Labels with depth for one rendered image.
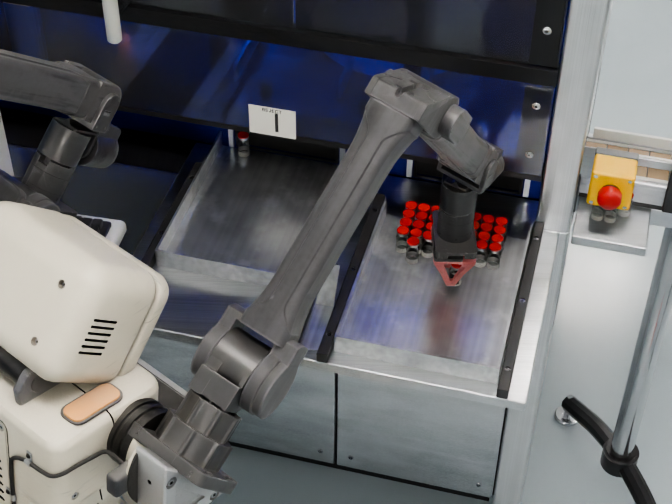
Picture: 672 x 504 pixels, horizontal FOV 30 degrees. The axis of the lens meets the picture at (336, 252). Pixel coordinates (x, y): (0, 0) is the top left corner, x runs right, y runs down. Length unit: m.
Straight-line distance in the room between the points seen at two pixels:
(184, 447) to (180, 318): 0.64
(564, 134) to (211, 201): 0.63
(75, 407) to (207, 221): 0.81
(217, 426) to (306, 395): 1.25
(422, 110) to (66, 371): 0.50
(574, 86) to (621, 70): 2.21
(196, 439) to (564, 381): 1.84
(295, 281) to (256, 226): 0.76
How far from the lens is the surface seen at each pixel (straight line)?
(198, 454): 1.44
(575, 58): 2.01
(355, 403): 2.66
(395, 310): 2.05
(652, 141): 2.33
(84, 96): 1.67
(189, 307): 2.07
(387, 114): 1.44
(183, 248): 2.17
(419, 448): 2.72
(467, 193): 1.92
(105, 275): 1.41
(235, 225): 2.20
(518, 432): 2.62
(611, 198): 2.12
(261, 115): 2.20
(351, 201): 1.44
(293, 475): 2.93
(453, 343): 2.01
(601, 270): 3.47
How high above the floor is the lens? 2.34
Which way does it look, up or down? 43 degrees down
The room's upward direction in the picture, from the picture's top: 1 degrees clockwise
